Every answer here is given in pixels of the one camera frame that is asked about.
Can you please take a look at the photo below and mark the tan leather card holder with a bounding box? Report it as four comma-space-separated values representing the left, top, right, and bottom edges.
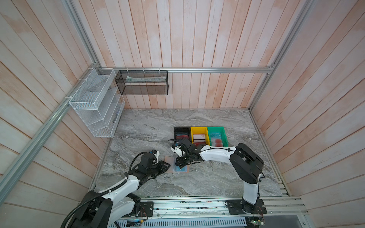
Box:
164, 156, 189, 173

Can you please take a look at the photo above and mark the teal credit card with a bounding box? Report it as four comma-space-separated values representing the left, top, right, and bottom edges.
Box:
174, 166, 189, 173

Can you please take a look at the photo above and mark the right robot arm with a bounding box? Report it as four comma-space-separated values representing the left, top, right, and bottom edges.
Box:
171, 140, 265, 211

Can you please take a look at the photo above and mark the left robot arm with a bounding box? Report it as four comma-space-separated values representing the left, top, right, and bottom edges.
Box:
61, 150, 171, 228

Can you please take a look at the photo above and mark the cards stack in yellow bin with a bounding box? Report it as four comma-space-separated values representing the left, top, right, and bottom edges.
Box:
193, 134, 207, 145

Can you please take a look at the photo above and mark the cards stack in black bin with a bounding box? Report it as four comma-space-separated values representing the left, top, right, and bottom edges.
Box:
175, 132, 190, 141

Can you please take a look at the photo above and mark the cards stack in green bin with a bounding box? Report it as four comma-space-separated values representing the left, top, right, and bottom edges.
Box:
210, 132, 223, 147

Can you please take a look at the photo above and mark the yellow plastic bin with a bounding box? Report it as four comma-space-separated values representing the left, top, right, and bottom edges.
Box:
191, 127, 211, 145

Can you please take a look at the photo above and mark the black plastic bin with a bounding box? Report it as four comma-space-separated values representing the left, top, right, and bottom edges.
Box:
174, 127, 192, 142

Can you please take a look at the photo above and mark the green plastic bin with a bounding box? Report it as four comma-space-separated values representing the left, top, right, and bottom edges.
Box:
207, 126, 229, 147

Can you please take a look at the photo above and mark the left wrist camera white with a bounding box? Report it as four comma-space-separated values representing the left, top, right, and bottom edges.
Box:
150, 150, 160, 163

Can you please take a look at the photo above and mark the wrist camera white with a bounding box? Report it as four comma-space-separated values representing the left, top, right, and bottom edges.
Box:
171, 143, 184, 157
150, 150, 160, 163

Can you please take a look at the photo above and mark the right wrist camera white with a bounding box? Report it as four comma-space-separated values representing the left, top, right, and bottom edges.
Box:
171, 143, 184, 157

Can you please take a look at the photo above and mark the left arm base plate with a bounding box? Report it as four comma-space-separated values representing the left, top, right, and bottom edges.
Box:
124, 201, 154, 218

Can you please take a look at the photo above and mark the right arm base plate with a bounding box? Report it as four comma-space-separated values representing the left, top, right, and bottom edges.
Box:
225, 199, 267, 215

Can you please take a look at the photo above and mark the black mesh wall basket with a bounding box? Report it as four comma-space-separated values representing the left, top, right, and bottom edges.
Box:
115, 69, 169, 96

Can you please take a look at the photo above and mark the white wire mesh shelf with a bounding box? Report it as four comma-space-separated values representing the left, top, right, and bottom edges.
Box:
69, 68, 125, 138

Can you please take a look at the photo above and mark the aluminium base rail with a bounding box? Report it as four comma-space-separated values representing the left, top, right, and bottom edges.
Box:
141, 196, 309, 219

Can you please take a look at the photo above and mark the horizontal aluminium wall rail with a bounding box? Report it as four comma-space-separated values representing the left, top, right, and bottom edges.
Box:
113, 66, 273, 74

